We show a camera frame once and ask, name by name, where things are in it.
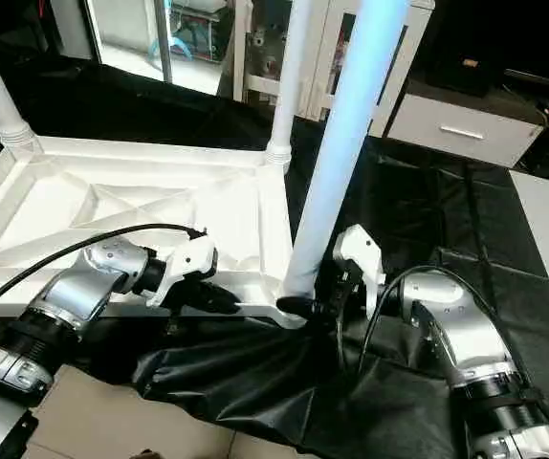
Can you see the black work surface mat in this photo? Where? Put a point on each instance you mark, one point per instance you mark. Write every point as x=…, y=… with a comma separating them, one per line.
x=447, y=229

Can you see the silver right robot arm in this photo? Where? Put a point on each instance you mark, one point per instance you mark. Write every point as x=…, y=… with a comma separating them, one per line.
x=456, y=330

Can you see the white plastic table top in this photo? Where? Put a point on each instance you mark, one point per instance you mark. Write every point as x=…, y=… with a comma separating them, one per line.
x=112, y=201

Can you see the black equipment box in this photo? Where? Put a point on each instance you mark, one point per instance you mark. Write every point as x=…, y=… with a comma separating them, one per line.
x=466, y=53

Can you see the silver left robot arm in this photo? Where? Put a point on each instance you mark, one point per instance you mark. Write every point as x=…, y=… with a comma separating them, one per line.
x=74, y=292

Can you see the white drawer unit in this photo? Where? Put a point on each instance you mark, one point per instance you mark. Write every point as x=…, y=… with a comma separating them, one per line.
x=461, y=129

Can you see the white glass door cabinet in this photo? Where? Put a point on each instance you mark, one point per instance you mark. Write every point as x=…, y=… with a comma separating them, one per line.
x=322, y=57

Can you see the colourful background box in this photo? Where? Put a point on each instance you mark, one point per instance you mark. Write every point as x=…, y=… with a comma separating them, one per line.
x=193, y=29

